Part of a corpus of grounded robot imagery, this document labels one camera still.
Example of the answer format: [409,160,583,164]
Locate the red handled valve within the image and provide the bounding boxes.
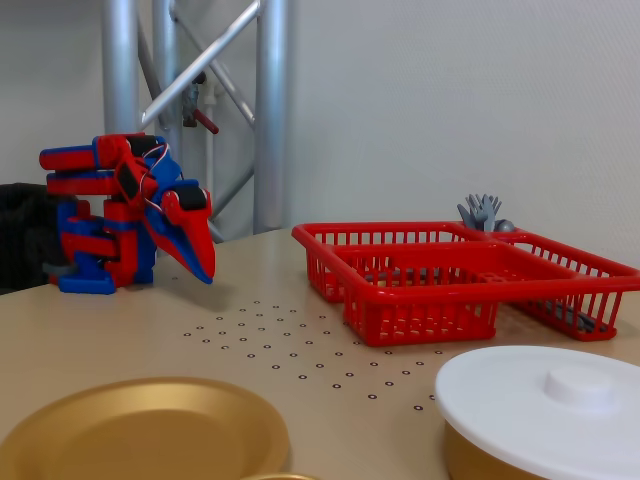
[181,72,220,136]

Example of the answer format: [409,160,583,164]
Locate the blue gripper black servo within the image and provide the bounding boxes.
[143,148,217,286]

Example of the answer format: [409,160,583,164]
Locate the silver metal truss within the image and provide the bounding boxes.
[102,0,289,244]

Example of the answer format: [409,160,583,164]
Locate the white pot lid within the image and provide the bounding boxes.
[433,345,640,480]

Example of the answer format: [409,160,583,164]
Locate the grey upright fork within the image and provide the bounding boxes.
[457,197,484,232]
[474,193,504,232]

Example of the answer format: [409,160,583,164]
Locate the grey plastic knife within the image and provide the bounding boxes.
[544,299,614,334]

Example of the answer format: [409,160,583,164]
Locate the black chair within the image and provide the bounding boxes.
[0,183,69,291]

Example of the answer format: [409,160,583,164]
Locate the tan pot with handles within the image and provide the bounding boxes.
[442,424,640,480]

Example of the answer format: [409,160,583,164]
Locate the tan plastic plate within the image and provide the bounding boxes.
[0,377,291,480]

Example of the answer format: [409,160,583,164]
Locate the gripper servo cable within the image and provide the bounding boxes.
[141,143,171,211]

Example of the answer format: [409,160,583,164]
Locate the red plastic dish rack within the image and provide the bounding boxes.
[291,221,640,348]

